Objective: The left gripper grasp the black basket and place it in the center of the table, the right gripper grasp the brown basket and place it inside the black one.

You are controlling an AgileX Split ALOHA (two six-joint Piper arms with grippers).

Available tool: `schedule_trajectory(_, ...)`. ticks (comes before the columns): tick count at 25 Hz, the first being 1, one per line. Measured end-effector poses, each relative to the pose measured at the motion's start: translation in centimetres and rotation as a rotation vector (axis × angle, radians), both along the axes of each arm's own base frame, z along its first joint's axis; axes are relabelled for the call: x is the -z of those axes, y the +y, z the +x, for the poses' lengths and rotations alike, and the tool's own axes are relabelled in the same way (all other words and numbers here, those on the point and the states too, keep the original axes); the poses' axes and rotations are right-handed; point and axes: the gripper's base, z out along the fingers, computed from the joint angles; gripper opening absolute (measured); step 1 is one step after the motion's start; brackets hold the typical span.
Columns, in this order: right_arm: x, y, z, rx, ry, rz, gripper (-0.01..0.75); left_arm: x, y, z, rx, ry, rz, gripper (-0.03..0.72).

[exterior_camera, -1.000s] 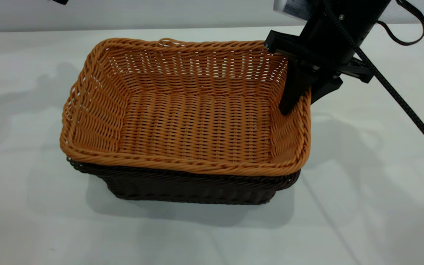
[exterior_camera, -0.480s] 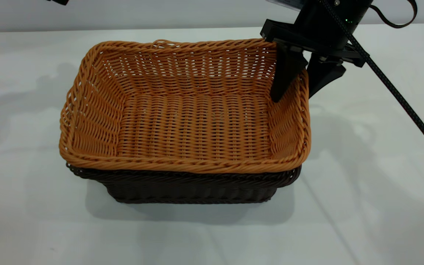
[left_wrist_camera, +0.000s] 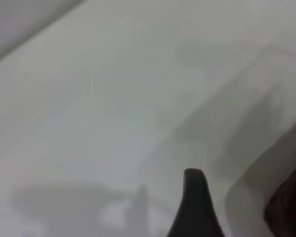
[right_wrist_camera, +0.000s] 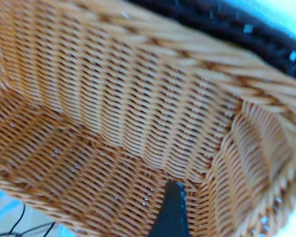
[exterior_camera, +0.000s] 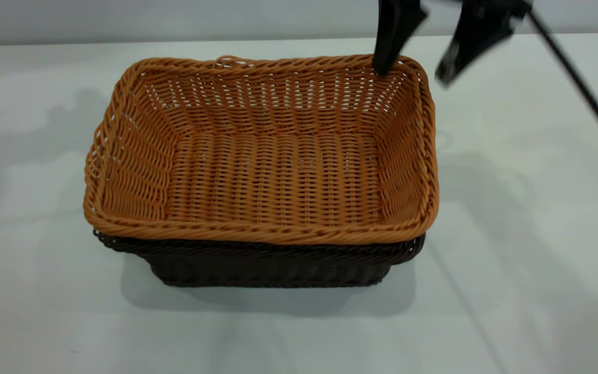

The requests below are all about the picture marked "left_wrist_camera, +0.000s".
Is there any black woven wicker basket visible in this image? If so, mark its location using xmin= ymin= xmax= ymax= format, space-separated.
xmin=263 ymin=157 xmax=296 ymax=237

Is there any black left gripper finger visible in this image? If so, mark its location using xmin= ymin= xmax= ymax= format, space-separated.
xmin=166 ymin=168 xmax=225 ymax=237

